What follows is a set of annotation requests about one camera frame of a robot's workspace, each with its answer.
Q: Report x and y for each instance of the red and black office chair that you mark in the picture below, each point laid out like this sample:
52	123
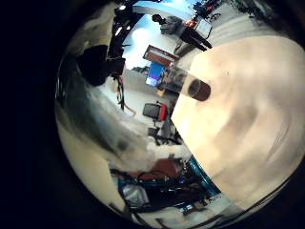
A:
155	110

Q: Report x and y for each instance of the blue lit monitor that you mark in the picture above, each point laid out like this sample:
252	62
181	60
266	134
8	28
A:
155	73

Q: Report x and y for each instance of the dark round cup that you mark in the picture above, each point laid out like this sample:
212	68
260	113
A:
200	90

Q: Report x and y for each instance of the red-brown cabinet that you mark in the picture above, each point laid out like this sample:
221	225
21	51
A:
165	168

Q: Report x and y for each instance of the red framed board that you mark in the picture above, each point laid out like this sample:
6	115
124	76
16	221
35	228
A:
160	55

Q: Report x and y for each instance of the person in grey top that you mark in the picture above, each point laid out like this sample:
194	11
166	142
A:
170	25

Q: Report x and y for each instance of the teal table frame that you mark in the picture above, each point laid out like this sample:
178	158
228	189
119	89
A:
206	181

